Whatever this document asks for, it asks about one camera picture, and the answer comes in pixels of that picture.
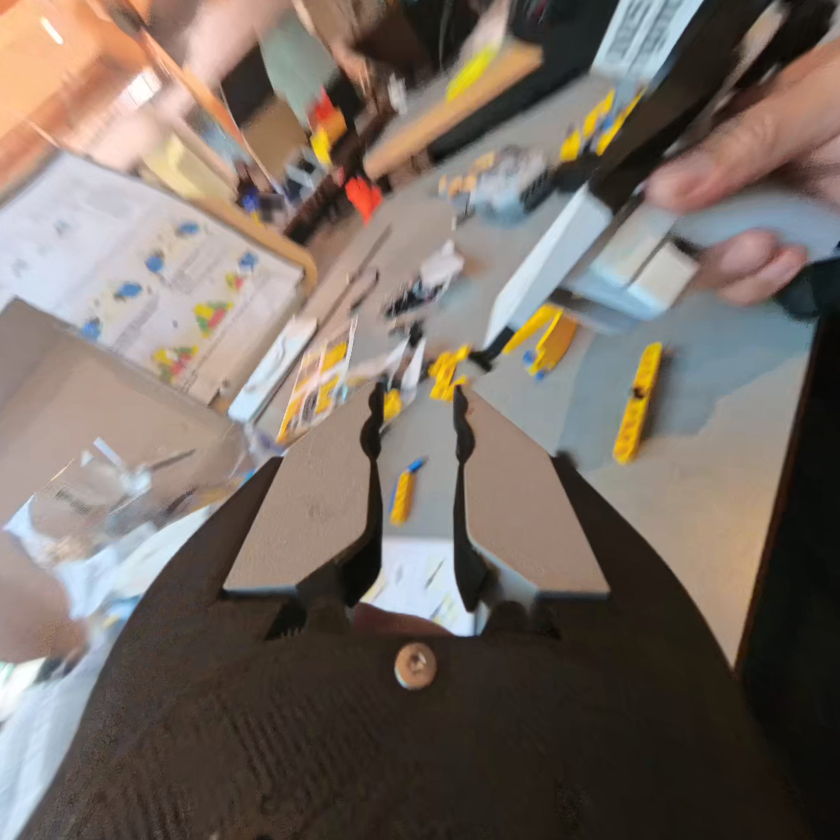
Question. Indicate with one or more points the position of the blue connector pin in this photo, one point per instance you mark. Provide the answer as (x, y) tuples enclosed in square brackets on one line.
[(533, 361), (415, 464)]

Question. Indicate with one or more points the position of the clear bag black parts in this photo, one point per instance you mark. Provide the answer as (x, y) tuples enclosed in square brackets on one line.
[(439, 266)]

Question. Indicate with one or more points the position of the grey robot hub block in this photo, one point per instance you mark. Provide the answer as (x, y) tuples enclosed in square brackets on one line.
[(505, 190)]

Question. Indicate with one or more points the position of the short thick yellow beam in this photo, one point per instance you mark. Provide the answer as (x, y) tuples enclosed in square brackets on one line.
[(401, 499)]

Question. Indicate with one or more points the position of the flat grey stand base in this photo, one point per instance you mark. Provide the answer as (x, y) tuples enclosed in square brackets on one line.
[(275, 367)]

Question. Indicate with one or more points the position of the yellow black sticker sheet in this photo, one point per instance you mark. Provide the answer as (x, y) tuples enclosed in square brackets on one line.
[(321, 387)]

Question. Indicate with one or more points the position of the white instruction booklet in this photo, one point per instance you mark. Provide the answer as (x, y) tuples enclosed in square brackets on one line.
[(410, 577)]

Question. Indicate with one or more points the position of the clear printed plastic bag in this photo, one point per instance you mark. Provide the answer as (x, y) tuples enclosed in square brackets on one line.
[(98, 499)]

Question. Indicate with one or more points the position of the grey desk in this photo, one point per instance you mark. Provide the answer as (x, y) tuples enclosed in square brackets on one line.
[(689, 459)]

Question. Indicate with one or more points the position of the person's right hand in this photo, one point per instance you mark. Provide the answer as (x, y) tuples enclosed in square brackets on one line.
[(774, 131)]

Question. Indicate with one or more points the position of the white wrapping paper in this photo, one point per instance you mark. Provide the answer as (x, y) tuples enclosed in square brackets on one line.
[(131, 571)]

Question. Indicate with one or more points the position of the yellow angled panel piece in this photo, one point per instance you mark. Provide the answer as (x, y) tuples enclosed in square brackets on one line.
[(446, 371)]

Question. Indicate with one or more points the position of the clear bag yellow connectors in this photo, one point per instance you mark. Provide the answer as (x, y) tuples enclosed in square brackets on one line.
[(394, 403)]

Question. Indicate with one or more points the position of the yellow curved panel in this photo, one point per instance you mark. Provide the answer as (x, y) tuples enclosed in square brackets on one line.
[(558, 348)]

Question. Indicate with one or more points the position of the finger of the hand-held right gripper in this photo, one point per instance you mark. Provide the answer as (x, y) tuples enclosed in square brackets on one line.
[(551, 262)]

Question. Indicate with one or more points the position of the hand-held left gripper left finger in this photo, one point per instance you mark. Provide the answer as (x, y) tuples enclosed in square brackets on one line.
[(308, 505)]

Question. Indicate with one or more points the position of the blue cardboard kit box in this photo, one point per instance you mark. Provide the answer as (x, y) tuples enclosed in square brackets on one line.
[(131, 407)]

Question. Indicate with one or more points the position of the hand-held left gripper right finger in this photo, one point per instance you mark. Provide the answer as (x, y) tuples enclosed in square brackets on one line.
[(531, 518)]

